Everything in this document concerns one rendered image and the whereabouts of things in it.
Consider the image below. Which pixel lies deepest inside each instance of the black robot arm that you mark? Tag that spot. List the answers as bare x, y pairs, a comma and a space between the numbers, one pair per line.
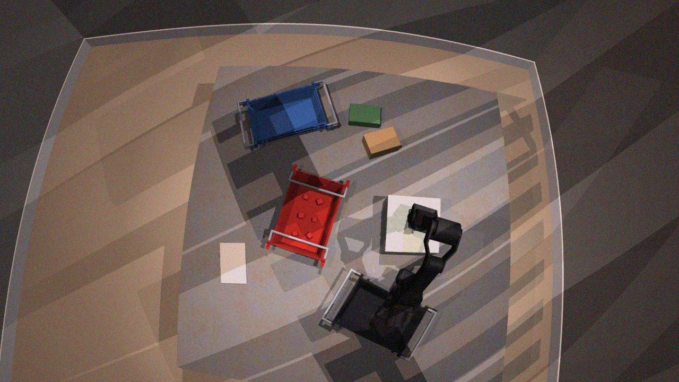
408, 297

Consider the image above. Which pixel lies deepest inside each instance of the green rectangular block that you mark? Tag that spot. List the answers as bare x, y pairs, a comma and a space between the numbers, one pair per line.
364, 115

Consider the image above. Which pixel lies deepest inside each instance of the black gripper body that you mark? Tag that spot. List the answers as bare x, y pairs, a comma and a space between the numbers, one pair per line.
403, 274

